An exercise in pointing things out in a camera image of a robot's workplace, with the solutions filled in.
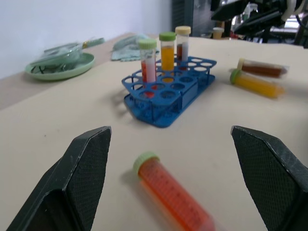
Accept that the dark slatted panel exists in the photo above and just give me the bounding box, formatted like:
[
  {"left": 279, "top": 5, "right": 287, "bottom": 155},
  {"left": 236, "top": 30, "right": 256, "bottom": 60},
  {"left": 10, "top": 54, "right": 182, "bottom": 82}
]
[{"left": 171, "top": 0, "right": 213, "bottom": 37}]

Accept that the crumpled clear plastic bag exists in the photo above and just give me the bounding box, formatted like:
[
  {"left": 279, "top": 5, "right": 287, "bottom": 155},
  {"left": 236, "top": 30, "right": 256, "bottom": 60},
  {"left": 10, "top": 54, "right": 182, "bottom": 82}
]
[{"left": 30, "top": 41, "right": 85, "bottom": 73}]

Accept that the pale green plate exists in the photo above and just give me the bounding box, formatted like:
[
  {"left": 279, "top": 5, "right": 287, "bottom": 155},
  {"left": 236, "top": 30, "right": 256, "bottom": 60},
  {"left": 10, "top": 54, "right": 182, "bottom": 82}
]
[{"left": 25, "top": 52, "right": 96, "bottom": 81}]

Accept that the blue test tube rack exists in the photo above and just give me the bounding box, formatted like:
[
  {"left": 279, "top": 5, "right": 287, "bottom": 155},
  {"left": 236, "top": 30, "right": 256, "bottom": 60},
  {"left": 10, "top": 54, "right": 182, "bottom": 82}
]
[{"left": 121, "top": 56, "right": 217, "bottom": 128}]

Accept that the pale green spoon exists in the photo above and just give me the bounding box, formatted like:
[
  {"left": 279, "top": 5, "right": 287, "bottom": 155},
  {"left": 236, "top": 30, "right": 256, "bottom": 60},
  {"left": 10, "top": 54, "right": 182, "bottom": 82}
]
[{"left": 81, "top": 37, "right": 106, "bottom": 49}]

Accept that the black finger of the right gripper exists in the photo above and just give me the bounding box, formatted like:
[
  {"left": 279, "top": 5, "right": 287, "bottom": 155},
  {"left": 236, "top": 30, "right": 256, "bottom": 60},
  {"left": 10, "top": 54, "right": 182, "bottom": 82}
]
[
  {"left": 234, "top": 10, "right": 282, "bottom": 35},
  {"left": 211, "top": 0, "right": 244, "bottom": 22}
]

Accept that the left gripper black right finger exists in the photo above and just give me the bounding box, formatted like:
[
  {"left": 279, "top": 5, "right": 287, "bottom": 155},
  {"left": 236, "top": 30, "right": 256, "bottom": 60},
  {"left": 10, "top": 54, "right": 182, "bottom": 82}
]
[{"left": 230, "top": 125, "right": 308, "bottom": 231}]

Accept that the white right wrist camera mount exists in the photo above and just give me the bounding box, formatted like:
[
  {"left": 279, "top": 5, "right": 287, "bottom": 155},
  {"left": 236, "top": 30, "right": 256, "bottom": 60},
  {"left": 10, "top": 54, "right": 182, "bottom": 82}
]
[{"left": 281, "top": 0, "right": 304, "bottom": 23}]

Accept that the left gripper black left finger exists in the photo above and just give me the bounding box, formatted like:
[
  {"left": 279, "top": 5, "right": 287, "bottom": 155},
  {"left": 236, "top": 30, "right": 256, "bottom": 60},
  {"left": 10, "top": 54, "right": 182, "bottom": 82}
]
[{"left": 0, "top": 125, "right": 113, "bottom": 231}]

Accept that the yellow liquid tube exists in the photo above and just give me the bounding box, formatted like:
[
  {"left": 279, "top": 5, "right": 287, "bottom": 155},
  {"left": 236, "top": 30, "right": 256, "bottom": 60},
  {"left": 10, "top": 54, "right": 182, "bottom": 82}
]
[
  {"left": 229, "top": 68, "right": 286, "bottom": 99},
  {"left": 158, "top": 31, "right": 177, "bottom": 82}
]

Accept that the brown liquid tube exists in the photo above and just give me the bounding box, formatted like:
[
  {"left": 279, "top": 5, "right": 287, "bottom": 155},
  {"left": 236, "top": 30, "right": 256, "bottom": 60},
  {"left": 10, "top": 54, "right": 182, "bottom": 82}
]
[
  {"left": 175, "top": 26, "right": 192, "bottom": 62},
  {"left": 237, "top": 57, "right": 290, "bottom": 79}
]

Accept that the pale green towel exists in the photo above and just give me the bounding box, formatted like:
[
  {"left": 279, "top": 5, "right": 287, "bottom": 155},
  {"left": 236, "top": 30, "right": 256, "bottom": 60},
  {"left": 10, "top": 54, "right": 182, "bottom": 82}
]
[{"left": 110, "top": 33, "right": 161, "bottom": 62}]

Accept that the beige lidded container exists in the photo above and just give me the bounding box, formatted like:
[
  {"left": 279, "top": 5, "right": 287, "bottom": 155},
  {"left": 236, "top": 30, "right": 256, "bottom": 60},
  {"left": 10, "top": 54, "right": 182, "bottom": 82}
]
[{"left": 212, "top": 26, "right": 225, "bottom": 39}]

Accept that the red liquid tube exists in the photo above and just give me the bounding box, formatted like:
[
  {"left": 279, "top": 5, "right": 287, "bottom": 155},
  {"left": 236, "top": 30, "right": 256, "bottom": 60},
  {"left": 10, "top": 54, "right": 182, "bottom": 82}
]
[
  {"left": 133, "top": 151, "right": 217, "bottom": 231},
  {"left": 138, "top": 39, "right": 158, "bottom": 98}
]

